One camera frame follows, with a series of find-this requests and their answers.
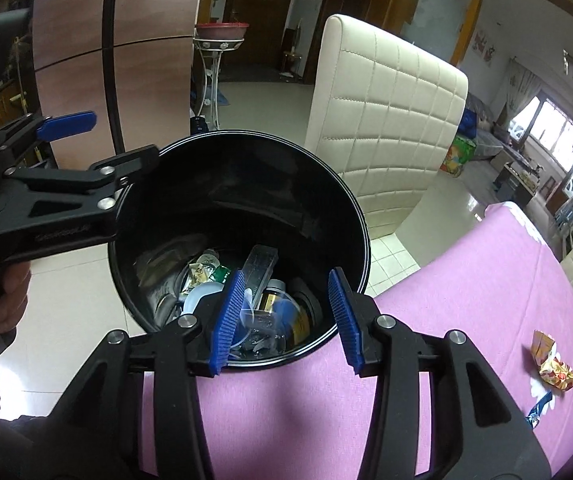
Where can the green colourful bag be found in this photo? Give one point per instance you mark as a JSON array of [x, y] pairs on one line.
[[459, 157]]

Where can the person's left hand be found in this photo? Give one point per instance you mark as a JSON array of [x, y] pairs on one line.
[[14, 290]]

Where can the red basin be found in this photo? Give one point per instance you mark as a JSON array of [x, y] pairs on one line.
[[221, 30]]

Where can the black trash bin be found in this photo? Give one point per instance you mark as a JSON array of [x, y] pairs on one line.
[[191, 210]]

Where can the blue foil wrapper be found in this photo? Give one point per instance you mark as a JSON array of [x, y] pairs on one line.
[[541, 407]]

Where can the grey sofa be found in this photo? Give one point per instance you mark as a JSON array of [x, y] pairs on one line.
[[486, 130]]

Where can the window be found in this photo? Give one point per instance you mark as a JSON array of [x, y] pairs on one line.
[[546, 125]]

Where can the clear plastic tray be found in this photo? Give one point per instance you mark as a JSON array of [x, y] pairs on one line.
[[261, 267]]

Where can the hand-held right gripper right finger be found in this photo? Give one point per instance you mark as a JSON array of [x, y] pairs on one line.
[[344, 320]]

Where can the white metal stand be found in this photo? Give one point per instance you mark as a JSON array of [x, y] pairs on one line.
[[211, 75]]

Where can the floral wall decoration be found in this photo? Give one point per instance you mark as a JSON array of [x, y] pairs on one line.
[[484, 47]]

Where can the gold red snack wrapper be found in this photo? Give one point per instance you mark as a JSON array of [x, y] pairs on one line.
[[554, 360]]

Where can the patterned curtain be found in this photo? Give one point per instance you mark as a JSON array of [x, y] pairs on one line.
[[519, 90]]

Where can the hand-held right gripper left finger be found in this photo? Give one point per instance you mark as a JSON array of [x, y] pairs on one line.
[[229, 320]]

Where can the blue bag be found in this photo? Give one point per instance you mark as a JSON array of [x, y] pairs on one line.
[[466, 122]]

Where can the dark wooden door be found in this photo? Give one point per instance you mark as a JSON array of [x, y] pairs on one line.
[[259, 10]]

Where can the coffee table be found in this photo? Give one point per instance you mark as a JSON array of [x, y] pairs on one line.
[[516, 177]]

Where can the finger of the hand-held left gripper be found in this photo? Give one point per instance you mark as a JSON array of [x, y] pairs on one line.
[[66, 182], [66, 126]]

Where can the wooden cabinet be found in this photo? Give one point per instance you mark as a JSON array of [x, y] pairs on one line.
[[156, 5]]

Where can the pink floral tablecloth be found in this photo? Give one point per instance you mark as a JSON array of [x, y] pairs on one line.
[[441, 310]]

